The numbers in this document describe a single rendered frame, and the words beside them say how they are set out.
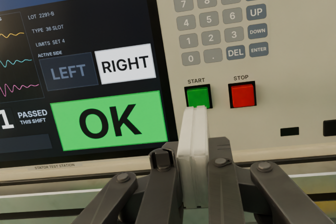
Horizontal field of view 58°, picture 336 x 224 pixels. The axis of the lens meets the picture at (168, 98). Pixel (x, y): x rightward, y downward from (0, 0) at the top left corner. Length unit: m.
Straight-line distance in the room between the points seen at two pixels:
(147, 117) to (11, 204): 0.16
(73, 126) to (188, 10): 0.15
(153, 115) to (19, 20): 0.14
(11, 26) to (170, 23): 0.14
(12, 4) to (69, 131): 0.12
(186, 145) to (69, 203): 0.18
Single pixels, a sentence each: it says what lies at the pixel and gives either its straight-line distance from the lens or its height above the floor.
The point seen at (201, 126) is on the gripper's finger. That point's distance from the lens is 0.17.
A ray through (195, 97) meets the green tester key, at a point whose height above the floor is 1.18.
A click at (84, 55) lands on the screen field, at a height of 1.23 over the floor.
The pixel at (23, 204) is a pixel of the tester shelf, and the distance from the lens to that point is 0.34.
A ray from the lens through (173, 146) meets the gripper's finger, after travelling 0.17.
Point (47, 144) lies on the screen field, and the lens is 0.32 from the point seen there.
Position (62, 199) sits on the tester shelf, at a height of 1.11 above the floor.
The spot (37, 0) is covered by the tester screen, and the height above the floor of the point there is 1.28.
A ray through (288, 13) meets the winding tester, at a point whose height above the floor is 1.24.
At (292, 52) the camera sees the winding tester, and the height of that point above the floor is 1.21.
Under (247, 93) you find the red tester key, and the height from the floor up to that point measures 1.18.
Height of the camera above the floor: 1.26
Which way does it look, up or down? 17 degrees down
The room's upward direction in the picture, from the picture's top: 9 degrees counter-clockwise
